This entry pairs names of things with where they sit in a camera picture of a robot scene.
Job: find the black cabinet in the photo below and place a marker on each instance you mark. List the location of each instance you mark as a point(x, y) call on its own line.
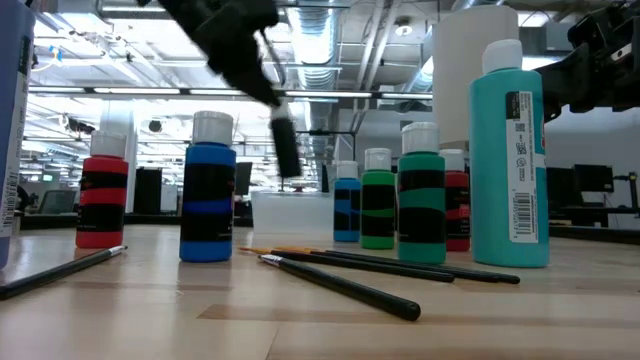
point(147, 192)

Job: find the black paintbrush wide orange bristles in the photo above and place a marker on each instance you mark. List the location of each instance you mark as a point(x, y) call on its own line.
point(500, 277)

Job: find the large turquoise paint bottle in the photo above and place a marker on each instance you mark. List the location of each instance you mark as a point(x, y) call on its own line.
point(492, 175)

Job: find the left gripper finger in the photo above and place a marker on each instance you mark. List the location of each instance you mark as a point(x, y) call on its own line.
point(286, 145)

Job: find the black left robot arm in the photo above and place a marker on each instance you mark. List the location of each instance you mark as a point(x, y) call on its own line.
point(170, 10)

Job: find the black monitor stand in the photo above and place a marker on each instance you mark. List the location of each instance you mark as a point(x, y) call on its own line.
point(632, 192)

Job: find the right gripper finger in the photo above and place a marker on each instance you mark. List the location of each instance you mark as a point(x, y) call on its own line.
point(562, 82)

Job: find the small dark red paint bottle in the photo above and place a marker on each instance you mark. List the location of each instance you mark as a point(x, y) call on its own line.
point(457, 210)

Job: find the small teal green paint bottle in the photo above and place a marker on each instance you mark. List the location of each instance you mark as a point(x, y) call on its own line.
point(421, 210)

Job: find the black paintbrush silver ferrule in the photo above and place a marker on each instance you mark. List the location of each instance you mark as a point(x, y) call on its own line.
point(350, 289)
point(60, 272)

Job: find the black office desk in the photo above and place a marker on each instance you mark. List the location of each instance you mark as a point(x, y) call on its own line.
point(600, 212)

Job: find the black computer monitor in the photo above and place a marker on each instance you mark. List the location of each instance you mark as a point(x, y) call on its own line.
point(244, 178)
point(560, 187)
point(594, 178)

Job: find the white shade wooden base lamp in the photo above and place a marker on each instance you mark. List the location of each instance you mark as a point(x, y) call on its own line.
point(457, 75)

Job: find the small sky blue paint bottle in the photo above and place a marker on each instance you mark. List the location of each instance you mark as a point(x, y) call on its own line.
point(347, 210)

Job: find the clear plastic bin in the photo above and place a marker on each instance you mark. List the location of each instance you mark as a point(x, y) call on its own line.
point(290, 212)

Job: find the large periwinkle paint bottle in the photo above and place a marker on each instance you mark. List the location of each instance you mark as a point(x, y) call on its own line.
point(15, 150)

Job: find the black paintbrush narrow orange bristles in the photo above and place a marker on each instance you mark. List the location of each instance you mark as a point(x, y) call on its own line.
point(440, 276)

